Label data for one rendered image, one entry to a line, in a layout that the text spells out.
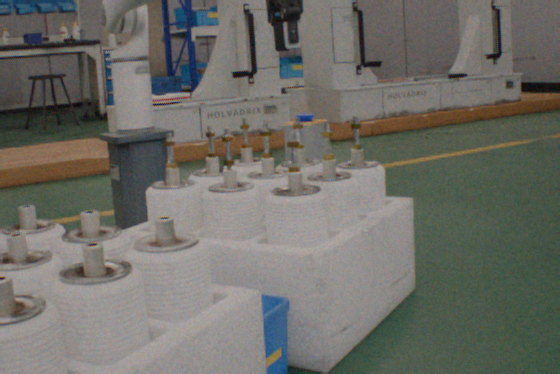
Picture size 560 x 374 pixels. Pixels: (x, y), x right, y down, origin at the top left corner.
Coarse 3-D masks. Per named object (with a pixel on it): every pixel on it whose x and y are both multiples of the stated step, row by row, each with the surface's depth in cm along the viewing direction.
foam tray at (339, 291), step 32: (384, 224) 114; (224, 256) 103; (256, 256) 100; (288, 256) 97; (320, 256) 94; (352, 256) 103; (384, 256) 114; (256, 288) 101; (288, 288) 98; (320, 288) 95; (352, 288) 103; (384, 288) 115; (288, 320) 99; (320, 320) 96; (352, 320) 104; (288, 352) 100; (320, 352) 97
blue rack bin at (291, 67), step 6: (282, 60) 713; (288, 60) 714; (294, 60) 704; (300, 60) 693; (282, 66) 660; (288, 66) 662; (294, 66) 665; (300, 66) 668; (282, 72) 661; (288, 72) 664; (294, 72) 667; (300, 72) 670; (282, 78) 663; (288, 78) 665; (294, 78) 668
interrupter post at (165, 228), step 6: (162, 216) 78; (168, 216) 78; (156, 222) 77; (162, 222) 77; (168, 222) 77; (156, 228) 77; (162, 228) 77; (168, 228) 77; (174, 228) 78; (156, 234) 78; (162, 234) 77; (168, 234) 77; (174, 234) 78; (162, 240) 77; (168, 240) 77; (174, 240) 78
